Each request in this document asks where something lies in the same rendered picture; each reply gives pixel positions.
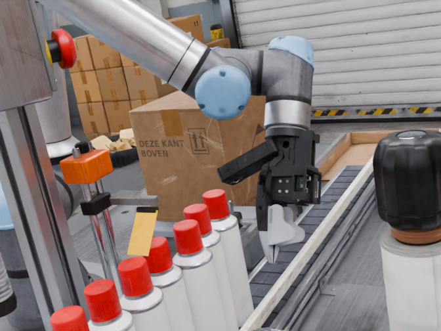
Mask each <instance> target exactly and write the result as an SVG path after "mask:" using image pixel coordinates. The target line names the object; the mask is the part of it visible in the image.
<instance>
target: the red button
mask: <svg viewBox="0 0 441 331"><path fill-rule="evenodd" d="M47 45H48V47H49V51H50V54H51V59H52V63H55V62H57V63H58V64H59V66H60V67H61V68H62V69H68V68H72V67H73V65H74V63H75V61H76V59H77V53H76V49H75V44H74V41H73V39H72V37H71V35H70V34H69V33H68V32H66V31H65V30H63V29H62V28H61V29H57V30H53V31H52V33H51V39H50V40H47Z"/></svg>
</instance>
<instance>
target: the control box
mask: <svg viewBox="0 0 441 331"><path fill-rule="evenodd" d="M57 90H58V87H57V81H56V79H55V77H54V70H53V63H52V59H51V54H50V51H49V47H48V45H47V41H46V39H45V36H44V34H43V30H42V27H41V23H40V19H39V15H38V12H37V7H36V5H35V0H0V112H2V111H5V110H10V109H13V108H18V107H21V106H26V105H29V104H35V103H38V102H43V101H46V100H49V99H51V98H52V97H53V91H57Z"/></svg>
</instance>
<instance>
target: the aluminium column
mask: <svg viewBox="0 0 441 331"><path fill-rule="evenodd" d="M20 110H21V113H22V117H23V120H24V124H25V126H26V131H27V133H28V137H29V140H30V144H31V148H32V150H33V155H34V158H35V162H36V164H37V168H38V172H39V176H40V178H41V182H42V185H43V189H44V191H45V196H46V198H47V202H48V204H49V208H50V211H51V215H52V218H53V221H54V225H55V228H56V232H57V235H58V239H59V243H60V247H61V250H62V254H63V257H64V261H65V264H66V268H67V272H68V276H69V279H70V284H71V287H72V291H73V296H74V300H75V304H76V305H78V306H80V307H82V308H83V309H84V312H85V316H86V319H87V323H88V322H89V321H90V316H89V311H88V308H87V304H86V301H85V296H84V293H83V291H84V289H85V284H84V281H83V277H82V274H81V269H80V267H79V263H78V260H77V256H76V252H75V248H74V244H73V241H72V237H71V234H70V230H69V226H68V222H67V219H66V215H65V213H64V208H63V205H62V201H61V198H60V194H59V191H58V187H57V183H56V179H55V176H54V172H53V168H52V165H51V161H50V158H49V153H48V151H47V146H46V144H45V139H44V136H43V132H42V129H41V125H40V122H39V118H38V115H37V110H36V107H35V104H29V105H26V106H21V107H20ZM0 182H1V186H2V189H3V192H4V195H5V199H6V201H7V205H8V208H9V212H10V216H11V219H12V222H13V225H14V229H15V231H16V235H17V238H18V242H19V245H20V248H21V251H22V255H23V258H24V261H25V264H26V268H27V270H28V274H29V277H30V281H31V285H32V287H33V291H34V294H35V298H36V300H37V304H38V307H39V310H40V313H41V317H42V320H43V324H44V326H45V330H46V331H53V330H52V327H51V323H50V319H51V316H52V315H53V313H55V312H56V311H57V310H59V309H61V308H63V307H67V306H71V305H73V303H72V299H71V295H70V291H69V289H68V285H67V282H66V277H65V275H64V271H63V268H62V264H61V261H60V257H59V254H58V250H57V247H56V243H55V240H54V236H53V232H52V229H51V225H50V222H49V218H48V215H47V211H46V208H45V204H44V201H43V197H42V194H41V190H40V188H39V183H38V180H37V176H36V174H35V170H34V166H33V162H32V158H31V156H30V151H29V148H28V144H27V142H26V138H25V134H24V130H23V128H22V124H21V121H20V116H19V114H18V110H17V108H13V109H10V110H5V111H2V112H0Z"/></svg>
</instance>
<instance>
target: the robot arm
mask: <svg viewBox="0 0 441 331"><path fill-rule="evenodd" d="M35 5H36V7H37V12H38V15H39V19H40V23H41V27H42V30H43V34H44V36H45V39H46V40H50V39H51V33H52V31H53V30H57V29H60V24H59V17H58V15H60V16H62V17H63V18H65V19H66V20H68V21H70V22H71V23H73V24H75V25H76V26H78V27H79V28H81V29H82V30H84V31H86V32H87V33H89V34H91V35H92V36H94V37H95V38H97V39H99V40H100V41H101V42H103V43H105V44H107V45H108V46H110V47H111V48H113V49H115V50H116V51H117V52H119V53H121V54H122V55H124V56H126V57H127V58H129V59H130V60H132V61H133V62H135V63H137V64H138V65H140V66H142V67H143V68H145V69H146V70H148V71H149V72H151V73H153V74H154V75H156V76H157V77H159V78H161V79H162V80H164V81H166V82H167V83H169V84H170V85H172V86H173V87H175V88H177V89H178V90H180V91H182V92H183V93H185V94H187V95H188V96H189V97H192V98H193V99H194V100H196V102H197V104H198V106H199V108H200V109H201V111H202V112H203V113H204V114H205V115H206V116H208V117H210V118H212V119H214V120H230V119H232V118H235V117H236V116H237V115H239V114H240V113H241V112H242V111H243V110H244V109H245V106H246V105H247V103H248V102H249V99H250V96H251V95H252V96H266V104H265V114H264V128H265V129H266V130H265V135H264V139H265V140H266V141H265V142H263V143H261V144H260V145H258V146H256V147H255V148H252V149H251V150H249V151H247V152H246V153H244V154H242V155H241V156H238V157H237V158H235V159H233V160H232V161H230V162H227V163H226V164H224V165H223V166H221V167H219V168H218V169H217V173H218V175H219V178H220V181H221V182H222V183H226V184H228V185H236V184H238V183H240V182H242V181H243V180H244V179H246V178H248V177H250V176H251V175H253V174H255V173H256V172H258V171H260V170H261V172H260V173H259V178H258V181H257V196H256V205H255V208H256V216H257V228H258V230H259V236H260V240H261V244H262V248H263V252H264V254H265V256H266V258H267V261H268V262H269V263H275V261H276V258H277V256H278V252H279V249H280V247H281V246H285V245H289V244H294V243H298V242H301V241H302V240H303V239H304V238H305V230H304V229H303V228H301V227H299V226H298V225H296V224H294V222H293V211H292V209H291V208H289V207H288V206H287V205H288V204H295V205H296V206H309V205H316V204H320V203H321V188H322V173H321V172H319V171H318V168H316V167H315V155H316V143H320V135H319V134H315V132H314V131H313V130H310V117H311V102H312V79H313V72H314V50H313V46H312V44H311V43H310V42H309V41H308V40H306V39H304V38H301V37H297V36H290V35H287V36H285V37H277V38H275V39H273V40H272V41H271V42H270V44H269V48H268V50H263V51H262V50H248V49H226V48H221V47H213V48H209V47H208V46H206V45H204V44H203V43H202V42H200V41H198V40H197V39H195V38H194V37H192V36H191V35H189V34H187V33H186V32H184V31H182V30H181V29H180V28H178V27H176V26H175V25H173V24H172V23H170V22H169V21H167V20H166V19H164V18H162V17H161V16H160V15H158V14H156V13H155V12H153V11H151V10H150V9H148V8H147V7H145V6H144V5H142V4H141V3H139V2H138V1H136V0H35ZM52 65H53V70H54V77H55V79H56V81H57V87H58V90H57V91H53V92H52V98H51V99H49V100H46V101H43V102H38V103H35V107H36V110H37V115H38V118H39V122H40V125H41V129H42V132H43V136H44V139H45V144H46V146H47V151H48V153H49V158H50V161H51V165H52V169H53V172H54V176H55V179H56V184H57V187H58V191H59V194H60V198H61V201H62V205H63V208H64V213H65V215H66V219H67V221H68V219H69V218H70V217H71V215H72V214H73V212H74V211H75V210H76V209H77V207H78V206H79V205H80V202H81V201H83V200H84V196H83V191H82V189H81V184H66V183H65V181H64V176H63V174H62V169H61V166H60V161H61V160H63V159H65V158H68V157H70V156H72V155H73V154H72V148H74V145H75V144H76V143H79V142H80V141H79V140H77V139H76V138H75V137H74V136H72V132H71V125H70V114H69V108H68V96H67V89H66V78H65V71H64V69H62V68H61V67H60V66H59V64H58V63H57V62H55V63H53V64H52ZM318 181H319V187H318ZM317 193H318V198H317ZM0 253H1V257H2V260H3V262H4V266H5V269H6V271H7V275H8V278H9V282H10V285H11V288H12V290H13V291H15V294H16V297H17V308H16V309H15V310H14V311H13V312H12V313H10V314H9V315H7V319H8V322H9V323H10V324H11V325H12V326H14V327H17V328H23V329H33V328H42V327H45V326H44V324H43V320H42V317H41V313H40V310H39V307H38V304H37V300H36V298H35V294H34V291H33V287H32V284H31V281H30V277H29V274H28V270H27V268H26V264H25V261H24V258H23V255H22V251H21V248H20V245H19V242H18V238H17V235H16V231H15V229H14V225H13V222H12V219H11V215H10V212H9V208H8V205H7V201H6V199H5V195H4V192H3V189H2V186H1V182H0Z"/></svg>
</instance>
